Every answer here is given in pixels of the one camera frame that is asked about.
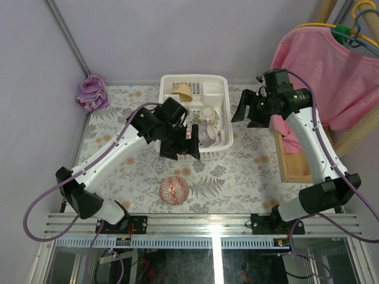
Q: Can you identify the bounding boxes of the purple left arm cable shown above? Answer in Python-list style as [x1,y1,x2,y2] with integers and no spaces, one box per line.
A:
[23,102,162,284]

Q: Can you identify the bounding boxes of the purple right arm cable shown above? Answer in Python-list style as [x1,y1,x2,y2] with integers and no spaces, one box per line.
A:
[256,69,379,279]

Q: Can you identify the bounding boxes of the white plastic dish rack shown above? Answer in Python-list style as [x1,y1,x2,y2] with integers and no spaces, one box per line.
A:
[159,74,234,161]

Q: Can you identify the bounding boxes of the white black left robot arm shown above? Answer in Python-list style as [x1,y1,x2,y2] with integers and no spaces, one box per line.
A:
[56,98,202,234]

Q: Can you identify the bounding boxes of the red patterned ceramic bowl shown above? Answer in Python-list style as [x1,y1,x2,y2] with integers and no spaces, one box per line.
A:
[185,125,192,140]

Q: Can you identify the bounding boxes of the green clothes hanger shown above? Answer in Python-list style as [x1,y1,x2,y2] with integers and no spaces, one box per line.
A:
[331,8,378,58]

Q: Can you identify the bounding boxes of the yellow clothes hanger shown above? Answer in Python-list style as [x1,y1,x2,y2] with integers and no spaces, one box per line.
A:
[293,1,378,49]

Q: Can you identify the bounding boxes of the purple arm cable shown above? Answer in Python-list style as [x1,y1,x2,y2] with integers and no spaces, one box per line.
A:
[23,102,162,284]
[256,69,379,279]

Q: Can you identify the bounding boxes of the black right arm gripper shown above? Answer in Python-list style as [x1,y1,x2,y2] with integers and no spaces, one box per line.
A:
[230,89,276,128]

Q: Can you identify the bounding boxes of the red rimmed bottom bowl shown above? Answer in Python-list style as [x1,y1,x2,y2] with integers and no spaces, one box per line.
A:
[159,176,190,205]

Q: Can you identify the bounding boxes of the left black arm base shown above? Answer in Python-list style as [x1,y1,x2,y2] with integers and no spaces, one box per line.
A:
[95,202,147,237]

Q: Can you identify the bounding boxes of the aluminium rail frame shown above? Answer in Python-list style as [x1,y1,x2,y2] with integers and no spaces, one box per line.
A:
[30,213,378,283]

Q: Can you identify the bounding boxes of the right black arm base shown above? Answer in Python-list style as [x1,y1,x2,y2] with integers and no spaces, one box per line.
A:
[245,205,305,235]

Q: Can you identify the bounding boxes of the yellow flower ceramic bowl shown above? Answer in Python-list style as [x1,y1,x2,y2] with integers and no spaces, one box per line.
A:
[196,106,219,127]

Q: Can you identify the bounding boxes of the pink t-shirt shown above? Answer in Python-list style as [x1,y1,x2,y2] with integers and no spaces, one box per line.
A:
[262,27,379,154]

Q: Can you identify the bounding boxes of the crumpled purple cloth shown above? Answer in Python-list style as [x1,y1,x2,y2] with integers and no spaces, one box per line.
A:
[75,75,110,113]

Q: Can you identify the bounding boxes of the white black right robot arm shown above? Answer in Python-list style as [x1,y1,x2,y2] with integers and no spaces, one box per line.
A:
[232,69,361,234]

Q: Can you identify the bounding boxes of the tan bowl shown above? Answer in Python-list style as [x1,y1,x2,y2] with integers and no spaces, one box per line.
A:
[171,84,193,102]

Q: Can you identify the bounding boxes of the purple glass bowl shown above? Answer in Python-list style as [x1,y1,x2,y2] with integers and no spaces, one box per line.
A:
[198,123,217,147]

